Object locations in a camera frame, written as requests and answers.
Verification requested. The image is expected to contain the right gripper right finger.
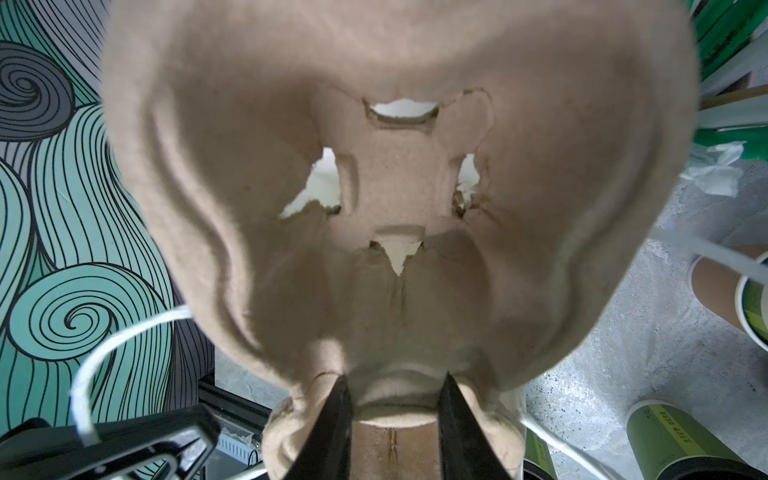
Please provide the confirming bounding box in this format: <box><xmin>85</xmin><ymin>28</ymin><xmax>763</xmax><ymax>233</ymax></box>
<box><xmin>437</xmin><ymin>374</ymin><xmax>511</xmax><ymax>480</ymax></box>

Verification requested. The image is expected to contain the white paper takeout bag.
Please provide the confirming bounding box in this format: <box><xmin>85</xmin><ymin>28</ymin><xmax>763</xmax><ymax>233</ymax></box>
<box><xmin>68</xmin><ymin>227</ymin><xmax>768</xmax><ymax>480</ymax></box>

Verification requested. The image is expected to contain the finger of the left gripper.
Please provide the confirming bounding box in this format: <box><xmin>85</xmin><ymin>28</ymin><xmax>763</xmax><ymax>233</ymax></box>
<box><xmin>1</xmin><ymin>405</ymin><xmax>221</xmax><ymax>479</ymax></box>

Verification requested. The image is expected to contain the brown pulp cup carrier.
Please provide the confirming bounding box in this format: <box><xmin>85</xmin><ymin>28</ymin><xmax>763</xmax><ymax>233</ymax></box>
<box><xmin>101</xmin><ymin>1</ymin><xmax>698</xmax><ymax>479</ymax></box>

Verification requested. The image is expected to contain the green paper coffee cup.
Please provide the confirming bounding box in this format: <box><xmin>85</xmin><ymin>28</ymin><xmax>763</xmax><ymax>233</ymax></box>
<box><xmin>626</xmin><ymin>400</ymin><xmax>767</xmax><ymax>480</ymax></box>

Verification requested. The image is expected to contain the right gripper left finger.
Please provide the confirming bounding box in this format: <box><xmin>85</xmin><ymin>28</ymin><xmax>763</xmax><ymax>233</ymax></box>
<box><xmin>284</xmin><ymin>376</ymin><xmax>353</xmax><ymax>480</ymax></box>

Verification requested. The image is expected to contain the stack of paper cups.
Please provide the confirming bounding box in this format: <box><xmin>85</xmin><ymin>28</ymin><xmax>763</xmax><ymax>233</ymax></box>
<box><xmin>688</xmin><ymin>256</ymin><xmax>767</xmax><ymax>351</ymax></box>

